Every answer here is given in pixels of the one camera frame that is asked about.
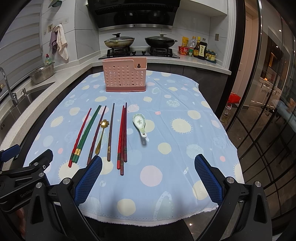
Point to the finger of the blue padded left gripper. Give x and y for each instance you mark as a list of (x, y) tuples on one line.
[(9, 153), (41, 157)]

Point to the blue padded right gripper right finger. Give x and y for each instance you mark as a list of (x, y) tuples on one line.
[(209, 180)]

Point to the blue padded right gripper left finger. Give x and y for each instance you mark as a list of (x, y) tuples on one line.
[(85, 178)]

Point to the bright red chopstick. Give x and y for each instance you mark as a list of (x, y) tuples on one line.
[(77, 139)]

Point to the dark maroon chopstick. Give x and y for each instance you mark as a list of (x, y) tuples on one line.
[(95, 137)]

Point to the red glossy chopstick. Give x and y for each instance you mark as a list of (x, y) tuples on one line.
[(119, 139), (122, 143)]

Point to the dark brown chopstick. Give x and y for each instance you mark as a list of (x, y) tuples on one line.
[(110, 135)]

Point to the white ceramic soup spoon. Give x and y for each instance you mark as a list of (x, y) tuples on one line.
[(139, 122)]

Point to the dark red patterned chopstick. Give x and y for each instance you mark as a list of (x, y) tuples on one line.
[(125, 134)]

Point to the chrome kitchen faucet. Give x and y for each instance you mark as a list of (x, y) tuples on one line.
[(12, 94)]

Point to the gold flower spoon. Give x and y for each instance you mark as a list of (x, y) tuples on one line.
[(103, 124)]

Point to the clear bottle on floor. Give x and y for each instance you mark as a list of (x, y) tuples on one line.
[(226, 114)]

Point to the blue polka dot tablecloth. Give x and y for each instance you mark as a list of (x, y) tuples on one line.
[(160, 184)]

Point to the stainless steel bowl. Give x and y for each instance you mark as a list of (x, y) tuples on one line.
[(42, 73)]

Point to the red bag on floor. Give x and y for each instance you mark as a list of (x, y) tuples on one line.
[(233, 98)]

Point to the green dish soap bottle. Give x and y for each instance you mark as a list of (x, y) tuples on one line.
[(48, 60)]

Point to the white hanging towel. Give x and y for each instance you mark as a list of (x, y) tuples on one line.
[(62, 43)]

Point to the pink perforated utensil holder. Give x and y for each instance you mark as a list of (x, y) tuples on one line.
[(125, 74)]

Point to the purple hanging cloth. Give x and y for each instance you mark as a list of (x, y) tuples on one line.
[(53, 42)]

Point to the condiment jars on teal tray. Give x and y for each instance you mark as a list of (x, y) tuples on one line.
[(210, 56)]

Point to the small green lid jar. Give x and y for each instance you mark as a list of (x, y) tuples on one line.
[(190, 52)]

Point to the amber sauce bottle yellow cap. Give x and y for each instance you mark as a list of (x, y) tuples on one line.
[(196, 48)]

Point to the red instant noodle cup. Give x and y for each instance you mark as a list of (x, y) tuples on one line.
[(182, 50)]

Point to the dark soy sauce bottle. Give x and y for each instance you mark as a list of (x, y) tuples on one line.
[(202, 50)]

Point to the beige wok with lid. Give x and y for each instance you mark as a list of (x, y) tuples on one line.
[(119, 42)]

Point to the black gas stove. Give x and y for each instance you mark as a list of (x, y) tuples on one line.
[(127, 52)]

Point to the clear plastic oil bottle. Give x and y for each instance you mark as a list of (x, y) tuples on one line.
[(193, 42)]

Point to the yellow seasoning packet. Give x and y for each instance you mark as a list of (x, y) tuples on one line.
[(185, 41)]

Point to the black wok with lid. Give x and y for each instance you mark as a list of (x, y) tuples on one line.
[(160, 41)]

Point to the black range hood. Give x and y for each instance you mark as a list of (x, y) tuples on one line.
[(133, 13)]

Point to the wall power outlet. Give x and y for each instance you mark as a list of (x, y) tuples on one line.
[(217, 37)]

